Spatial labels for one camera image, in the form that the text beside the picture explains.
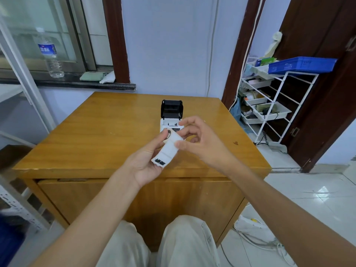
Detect person's left hand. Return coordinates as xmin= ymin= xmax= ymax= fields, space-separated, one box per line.
xmin=125 ymin=129 xmax=169 ymax=188

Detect person's right hand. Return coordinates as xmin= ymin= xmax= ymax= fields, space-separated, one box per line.
xmin=175 ymin=116 xmax=237 ymax=175

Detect white label paper roll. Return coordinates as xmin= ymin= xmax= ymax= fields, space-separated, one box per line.
xmin=151 ymin=130 xmax=184 ymax=168

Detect person's left forearm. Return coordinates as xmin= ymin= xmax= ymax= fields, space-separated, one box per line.
xmin=30 ymin=163 xmax=140 ymax=267

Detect person's right forearm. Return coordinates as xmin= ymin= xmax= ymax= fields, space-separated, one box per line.
xmin=225 ymin=160 xmax=356 ymax=267

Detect small white label printer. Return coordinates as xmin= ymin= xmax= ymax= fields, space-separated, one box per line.
xmin=160 ymin=100 xmax=185 ymax=134

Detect blue plastic bag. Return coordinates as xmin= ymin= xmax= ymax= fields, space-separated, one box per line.
xmin=230 ymin=97 xmax=243 ymax=123

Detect wooden desk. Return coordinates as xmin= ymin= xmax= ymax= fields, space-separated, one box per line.
xmin=12 ymin=92 xmax=272 ymax=252

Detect white cloth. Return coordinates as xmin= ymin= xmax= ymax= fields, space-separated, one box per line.
xmin=99 ymin=70 xmax=116 ymax=84

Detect green sponge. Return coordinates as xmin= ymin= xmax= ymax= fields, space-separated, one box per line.
xmin=80 ymin=71 xmax=104 ymax=82

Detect beige trousers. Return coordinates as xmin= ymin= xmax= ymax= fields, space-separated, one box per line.
xmin=95 ymin=215 xmax=221 ymax=267

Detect white power strip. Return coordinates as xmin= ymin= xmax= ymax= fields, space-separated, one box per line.
xmin=234 ymin=215 xmax=276 ymax=244

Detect white hanging bag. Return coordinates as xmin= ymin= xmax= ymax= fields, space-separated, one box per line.
xmin=263 ymin=31 xmax=283 ymax=59

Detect blue plastic basket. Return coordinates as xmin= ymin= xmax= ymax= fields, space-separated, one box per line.
xmin=268 ymin=56 xmax=338 ymax=75

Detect dark brown door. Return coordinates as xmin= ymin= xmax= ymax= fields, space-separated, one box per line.
xmin=274 ymin=0 xmax=356 ymax=173

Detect clear plastic water bottle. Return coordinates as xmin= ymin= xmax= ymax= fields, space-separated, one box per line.
xmin=37 ymin=27 xmax=65 ymax=79

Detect white wall cable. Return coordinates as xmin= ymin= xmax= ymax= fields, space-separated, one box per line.
xmin=206 ymin=0 xmax=221 ymax=98

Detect white cable along door frame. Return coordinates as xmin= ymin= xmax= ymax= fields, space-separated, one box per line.
xmin=228 ymin=0 xmax=264 ymax=112

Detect white wire storage rack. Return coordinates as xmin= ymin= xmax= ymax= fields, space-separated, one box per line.
xmin=239 ymin=57 xmax=320 ymax=145

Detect grey window frame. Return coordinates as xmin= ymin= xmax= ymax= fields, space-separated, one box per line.
xmin=0 ymin=0 xmax=98 ymax=74

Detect white floor cable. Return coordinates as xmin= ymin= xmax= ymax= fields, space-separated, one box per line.
xmin=220 ymin=225 xmax=298 ymax=267

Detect white metal shelf frame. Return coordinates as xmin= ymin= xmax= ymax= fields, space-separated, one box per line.
xmin=0 ymin=14 xmax=57 ymax=232

